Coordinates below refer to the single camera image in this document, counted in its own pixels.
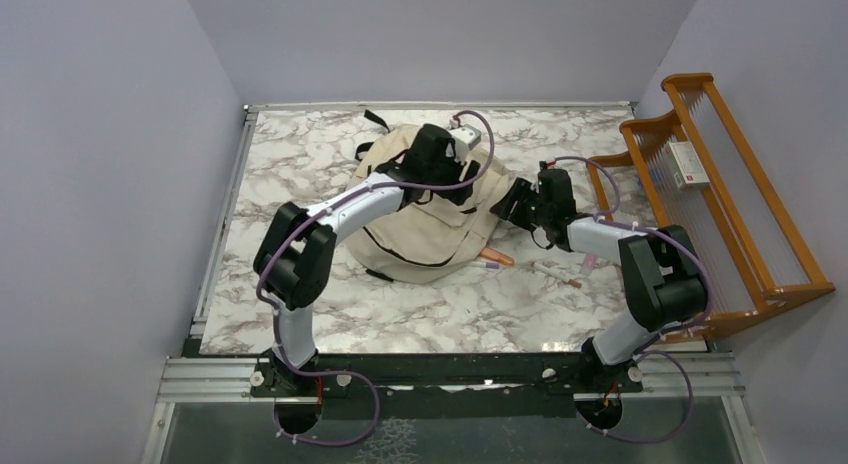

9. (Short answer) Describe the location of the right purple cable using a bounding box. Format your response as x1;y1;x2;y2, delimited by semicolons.
539;156;715;444

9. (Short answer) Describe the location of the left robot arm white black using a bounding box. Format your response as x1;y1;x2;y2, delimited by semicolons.
253;122;494;395

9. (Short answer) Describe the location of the cream canvas backpack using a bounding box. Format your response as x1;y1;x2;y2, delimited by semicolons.
343;159;510;284

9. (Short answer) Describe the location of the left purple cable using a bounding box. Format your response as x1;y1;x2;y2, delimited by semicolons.
254;109;497;447

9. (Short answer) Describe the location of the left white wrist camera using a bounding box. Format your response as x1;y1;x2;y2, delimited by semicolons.
449;121;482;157

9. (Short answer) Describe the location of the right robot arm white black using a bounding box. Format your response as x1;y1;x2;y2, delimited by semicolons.
490;168;709;391

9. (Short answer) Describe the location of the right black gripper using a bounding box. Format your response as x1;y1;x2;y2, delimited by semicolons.
489;177;551;232

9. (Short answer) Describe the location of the orange highlighter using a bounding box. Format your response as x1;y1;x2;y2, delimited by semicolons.
479;247;515;267

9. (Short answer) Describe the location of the brown tipped white marker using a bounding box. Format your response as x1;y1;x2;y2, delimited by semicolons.
532;262;582;289

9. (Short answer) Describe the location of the purple capped marker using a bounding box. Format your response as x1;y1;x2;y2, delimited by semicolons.
466;260;501;270

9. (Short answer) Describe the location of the wooden shelf rack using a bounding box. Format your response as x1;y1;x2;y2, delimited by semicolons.
595;73;835;342

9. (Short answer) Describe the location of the small white box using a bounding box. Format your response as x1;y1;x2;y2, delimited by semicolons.
663;141;710;190

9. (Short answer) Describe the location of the purple cable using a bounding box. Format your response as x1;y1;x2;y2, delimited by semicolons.
254;109;497;447
539;156;715;444

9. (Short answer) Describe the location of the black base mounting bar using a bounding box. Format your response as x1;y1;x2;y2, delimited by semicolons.
182;351;664;423

